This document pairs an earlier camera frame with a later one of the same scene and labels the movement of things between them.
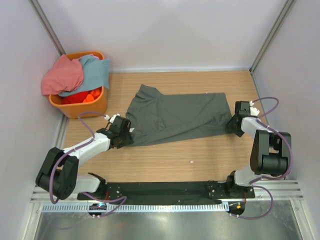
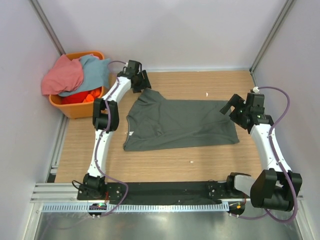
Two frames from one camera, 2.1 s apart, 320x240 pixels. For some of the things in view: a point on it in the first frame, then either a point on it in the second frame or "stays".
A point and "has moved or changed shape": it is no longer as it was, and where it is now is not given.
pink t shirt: [66, 75] stays
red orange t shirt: [83, 97] stays
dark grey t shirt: [154, 117] has moved or changed shape
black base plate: [169, 190] stays
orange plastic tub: [94, 108] stays
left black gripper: [128, 140] → [145, 84]
